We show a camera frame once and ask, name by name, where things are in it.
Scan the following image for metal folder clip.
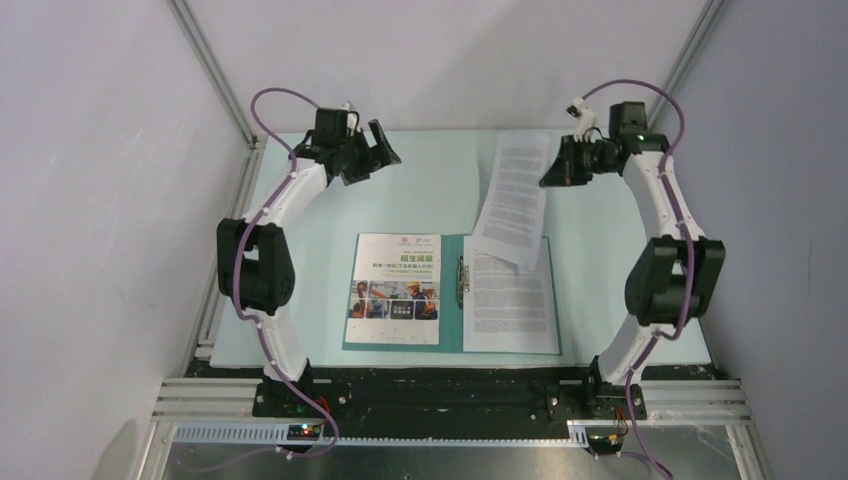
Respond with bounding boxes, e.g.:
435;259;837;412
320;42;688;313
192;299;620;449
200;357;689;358
456;254;471;310

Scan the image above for aluminium frame post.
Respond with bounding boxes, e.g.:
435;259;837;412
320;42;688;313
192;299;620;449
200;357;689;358
647;0;730;130
166;0;256;149

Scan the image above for right aluminium frame post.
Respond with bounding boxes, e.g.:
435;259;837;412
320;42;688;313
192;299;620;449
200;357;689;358
647;0;730;130

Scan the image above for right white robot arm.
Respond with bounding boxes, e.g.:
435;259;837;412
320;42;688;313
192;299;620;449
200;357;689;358
539;97;726;418

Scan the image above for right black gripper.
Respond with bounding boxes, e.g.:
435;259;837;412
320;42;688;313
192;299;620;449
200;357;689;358
540;134;617;187

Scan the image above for controller board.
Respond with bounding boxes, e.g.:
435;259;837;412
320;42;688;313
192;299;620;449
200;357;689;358
286;423;323;441
586;434;625;459

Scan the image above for printed paper file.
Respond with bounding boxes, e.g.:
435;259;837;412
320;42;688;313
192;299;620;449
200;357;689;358
463;237;562;355
343;233;442;351

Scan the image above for left aluminium frame post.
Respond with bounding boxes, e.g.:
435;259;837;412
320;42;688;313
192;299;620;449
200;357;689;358
166;0;256;149

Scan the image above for white slotted cable duct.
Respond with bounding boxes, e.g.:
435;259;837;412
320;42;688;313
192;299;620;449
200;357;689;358
173;422;588;448

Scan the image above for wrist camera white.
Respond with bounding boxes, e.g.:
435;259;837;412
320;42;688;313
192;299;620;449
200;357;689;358
566;97;597;142
341;101;360;135

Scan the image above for printed paper file top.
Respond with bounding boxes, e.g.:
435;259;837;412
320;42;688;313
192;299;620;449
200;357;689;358
343;233;442;351

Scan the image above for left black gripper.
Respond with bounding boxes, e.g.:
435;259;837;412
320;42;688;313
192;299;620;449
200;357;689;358
336;120;399;186

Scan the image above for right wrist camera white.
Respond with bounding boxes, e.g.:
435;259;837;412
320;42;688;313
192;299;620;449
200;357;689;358
566;97;597;142

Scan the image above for left controller board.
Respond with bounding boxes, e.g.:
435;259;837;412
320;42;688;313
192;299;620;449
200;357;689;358
286;423;323;441

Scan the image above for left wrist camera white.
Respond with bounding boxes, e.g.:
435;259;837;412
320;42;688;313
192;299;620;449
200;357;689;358
341;101;360;135

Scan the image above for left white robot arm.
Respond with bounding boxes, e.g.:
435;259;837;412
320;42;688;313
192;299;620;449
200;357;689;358
216;106;401;416

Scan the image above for light blue table mat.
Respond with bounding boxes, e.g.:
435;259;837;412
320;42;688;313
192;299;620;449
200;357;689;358
210;128;713;370

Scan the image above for right controller board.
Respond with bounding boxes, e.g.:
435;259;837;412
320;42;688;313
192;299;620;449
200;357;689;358
586;434;625;459

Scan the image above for printed paper file bottom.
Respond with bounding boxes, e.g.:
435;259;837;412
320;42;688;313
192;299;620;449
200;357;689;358
463;237;562;355

